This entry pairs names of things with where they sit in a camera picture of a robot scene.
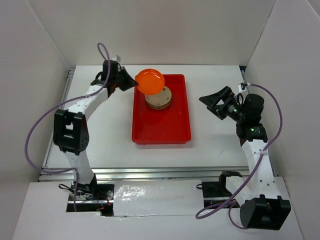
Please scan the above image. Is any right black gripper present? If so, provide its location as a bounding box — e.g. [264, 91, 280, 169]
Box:
[199, 85, 246, 123]

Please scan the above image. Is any orange plate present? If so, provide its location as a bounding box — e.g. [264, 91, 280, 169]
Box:
[135, 68, 165, 95]

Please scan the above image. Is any beige plate with characters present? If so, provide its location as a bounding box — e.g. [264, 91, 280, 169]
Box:
[144, 86, 172, 107]

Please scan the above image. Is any yellow patterned plate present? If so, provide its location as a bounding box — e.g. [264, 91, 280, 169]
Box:
[149, 106, 168, 110]

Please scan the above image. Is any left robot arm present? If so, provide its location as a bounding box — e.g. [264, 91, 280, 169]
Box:
[53, 65, 138, 200]

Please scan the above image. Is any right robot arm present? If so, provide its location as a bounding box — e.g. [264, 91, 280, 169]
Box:
[195, 83, 291, 231]

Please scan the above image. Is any red plastic bin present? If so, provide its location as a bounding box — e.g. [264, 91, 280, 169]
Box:
[131, 74, 192, 145]

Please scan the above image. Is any white front cover panel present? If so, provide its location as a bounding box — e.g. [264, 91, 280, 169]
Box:
[113, 180, 204, 217]

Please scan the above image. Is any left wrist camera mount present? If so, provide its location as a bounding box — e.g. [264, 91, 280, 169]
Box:
[101, 55, 121, 82]

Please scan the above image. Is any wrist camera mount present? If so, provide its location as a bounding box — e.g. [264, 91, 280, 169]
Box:
[237, 82, 251, 94]
[101, 55, 121, 82]

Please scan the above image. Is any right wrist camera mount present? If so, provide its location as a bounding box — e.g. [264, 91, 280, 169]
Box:
[237, 82, 251, 94]

